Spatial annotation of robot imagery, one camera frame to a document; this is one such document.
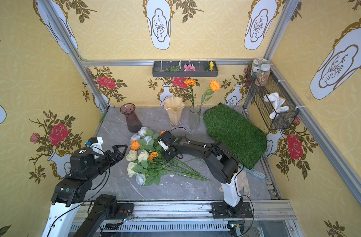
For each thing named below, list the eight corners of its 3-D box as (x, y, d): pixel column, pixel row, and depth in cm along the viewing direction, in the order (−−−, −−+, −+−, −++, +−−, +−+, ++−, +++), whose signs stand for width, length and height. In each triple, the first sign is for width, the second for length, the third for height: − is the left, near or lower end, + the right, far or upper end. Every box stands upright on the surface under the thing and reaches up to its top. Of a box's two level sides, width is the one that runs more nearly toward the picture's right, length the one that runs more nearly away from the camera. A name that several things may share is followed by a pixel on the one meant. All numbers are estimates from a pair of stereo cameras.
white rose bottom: (134, 185, 81) (133, 184, 79) (137, 174, 85) (135, 173, 83) (144, 185, 81) (143, 184, 79) (146, 174, 85) (145, 173, 83)
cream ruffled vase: (166, 131, 109) (163, 110, 91) (167, 118, 117) (164, 96, 99) (184, 131, 108) (184, 110, 91) (184, 118, 117) (184, 96, 99)
